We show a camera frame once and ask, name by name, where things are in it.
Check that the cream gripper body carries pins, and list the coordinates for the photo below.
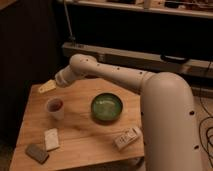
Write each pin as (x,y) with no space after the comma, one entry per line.
(48,86)

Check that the red pepper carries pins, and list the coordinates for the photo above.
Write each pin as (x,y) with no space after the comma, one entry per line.
(56,106)

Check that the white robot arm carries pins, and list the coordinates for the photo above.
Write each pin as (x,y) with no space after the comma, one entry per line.
(170,129)

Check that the green ceramic bowl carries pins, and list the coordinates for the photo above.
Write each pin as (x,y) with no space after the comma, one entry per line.
(106,107)

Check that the white sponge block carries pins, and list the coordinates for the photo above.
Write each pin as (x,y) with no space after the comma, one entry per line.
(51,139)

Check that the metal vertical rod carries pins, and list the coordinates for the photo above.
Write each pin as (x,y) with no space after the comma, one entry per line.
(71,36)

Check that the wooden table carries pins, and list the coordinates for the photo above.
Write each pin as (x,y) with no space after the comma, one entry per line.
(82,141)

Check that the small carton with cap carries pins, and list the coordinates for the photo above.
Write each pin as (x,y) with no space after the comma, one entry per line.
(127,137)

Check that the long metal shelf beam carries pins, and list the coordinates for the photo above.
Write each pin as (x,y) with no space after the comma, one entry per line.
(139,60)

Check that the upper wooden shelf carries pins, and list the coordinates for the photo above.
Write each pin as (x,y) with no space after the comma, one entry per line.
(139,8)

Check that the black handle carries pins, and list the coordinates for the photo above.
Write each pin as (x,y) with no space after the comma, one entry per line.
(174,59)

